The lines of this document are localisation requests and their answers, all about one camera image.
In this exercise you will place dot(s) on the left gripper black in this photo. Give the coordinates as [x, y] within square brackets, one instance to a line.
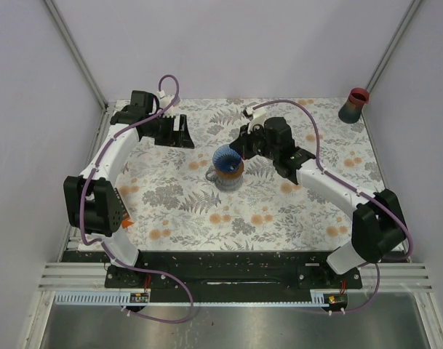
[180, 138]

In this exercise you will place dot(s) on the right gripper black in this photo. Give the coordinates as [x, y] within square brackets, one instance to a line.
[241, 144]

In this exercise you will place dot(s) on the blue plastic cone dripper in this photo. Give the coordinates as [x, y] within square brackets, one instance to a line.
[226, 160]

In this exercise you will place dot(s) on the wooden dripper ring holder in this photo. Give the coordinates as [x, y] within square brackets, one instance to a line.
[230, 174]

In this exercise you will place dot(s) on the coffee paper filter box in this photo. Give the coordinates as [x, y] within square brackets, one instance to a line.
[126, 217]

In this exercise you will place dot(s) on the dark mug red rim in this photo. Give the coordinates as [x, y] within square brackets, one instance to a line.
[351, 111]

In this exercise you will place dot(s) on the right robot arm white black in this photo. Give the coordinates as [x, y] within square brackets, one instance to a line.
[377, 219]

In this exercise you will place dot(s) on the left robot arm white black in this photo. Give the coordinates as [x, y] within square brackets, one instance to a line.
[94, 204]

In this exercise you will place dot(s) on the glass coffee server carafe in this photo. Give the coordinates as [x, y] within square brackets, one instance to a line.
[222, 182]

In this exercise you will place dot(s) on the floral pattern table mat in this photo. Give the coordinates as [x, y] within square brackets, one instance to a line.
[175, 207]

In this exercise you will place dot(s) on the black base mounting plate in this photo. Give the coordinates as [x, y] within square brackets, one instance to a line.
[305, 270]

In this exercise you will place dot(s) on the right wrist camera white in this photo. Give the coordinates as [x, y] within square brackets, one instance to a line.
[257, 117]

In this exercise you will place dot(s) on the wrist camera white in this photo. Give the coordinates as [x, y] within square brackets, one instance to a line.
[165, 101]
[257, 117]

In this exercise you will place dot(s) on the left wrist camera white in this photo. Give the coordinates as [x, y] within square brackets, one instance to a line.
[165, 101]

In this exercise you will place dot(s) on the white slotted cable duct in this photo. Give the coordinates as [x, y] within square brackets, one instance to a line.
[128, 299]

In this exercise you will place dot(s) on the aluminium rail frame front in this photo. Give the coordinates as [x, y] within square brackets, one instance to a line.
[77, 276]

